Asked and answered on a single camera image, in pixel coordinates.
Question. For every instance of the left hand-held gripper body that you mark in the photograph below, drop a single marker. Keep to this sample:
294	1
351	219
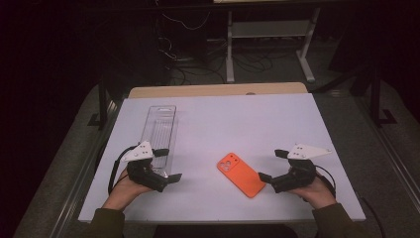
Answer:
145	175

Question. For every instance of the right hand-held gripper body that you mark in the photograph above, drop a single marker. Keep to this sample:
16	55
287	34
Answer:
297	178

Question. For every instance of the clear plastic packaging tray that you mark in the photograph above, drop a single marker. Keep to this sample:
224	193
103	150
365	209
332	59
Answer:
160	127

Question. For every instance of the orange phone case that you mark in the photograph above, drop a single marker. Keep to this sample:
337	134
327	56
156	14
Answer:
241	175

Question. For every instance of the person's right hand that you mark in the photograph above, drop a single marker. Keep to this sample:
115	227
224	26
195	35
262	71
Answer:
317	193

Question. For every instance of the person's left hand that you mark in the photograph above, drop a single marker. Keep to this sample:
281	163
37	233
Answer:
124	191

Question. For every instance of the black metal stand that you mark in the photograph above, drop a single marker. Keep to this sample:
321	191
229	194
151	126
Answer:
375	95
103	99

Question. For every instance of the light wooden table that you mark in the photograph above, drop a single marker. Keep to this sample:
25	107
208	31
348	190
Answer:
214	90

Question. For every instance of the white metal desk frame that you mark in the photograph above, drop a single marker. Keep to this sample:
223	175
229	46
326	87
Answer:
270	29

